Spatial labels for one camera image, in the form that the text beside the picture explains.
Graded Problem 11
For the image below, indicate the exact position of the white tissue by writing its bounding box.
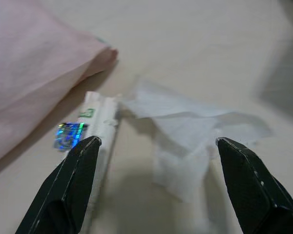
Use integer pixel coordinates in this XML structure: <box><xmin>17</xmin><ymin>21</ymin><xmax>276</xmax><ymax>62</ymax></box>
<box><xmin>119</xmin><ymin>80</ymin><xmax>272</xmax><ymax>203</ymax></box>

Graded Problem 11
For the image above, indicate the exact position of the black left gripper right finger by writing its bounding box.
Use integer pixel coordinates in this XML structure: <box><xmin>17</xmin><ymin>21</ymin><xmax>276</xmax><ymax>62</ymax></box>
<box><xmin>216</xmin><ymin>136</ymin><xmax>293</xmax><ymax>234</ymax></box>

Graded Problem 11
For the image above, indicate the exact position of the pink floral pillow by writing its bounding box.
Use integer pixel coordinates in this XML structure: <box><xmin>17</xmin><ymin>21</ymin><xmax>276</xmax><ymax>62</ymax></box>
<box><xmin>0</xmin><ymin>0</ymin><xmax>119</xmax><ymax>166</ymax></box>

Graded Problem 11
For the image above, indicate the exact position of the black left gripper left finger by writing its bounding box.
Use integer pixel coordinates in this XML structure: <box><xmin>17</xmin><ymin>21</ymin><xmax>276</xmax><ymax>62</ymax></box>
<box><xmin>14</xmin><ymin>136</ymin><xmax>101</xmax><ymax>234</ymax></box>

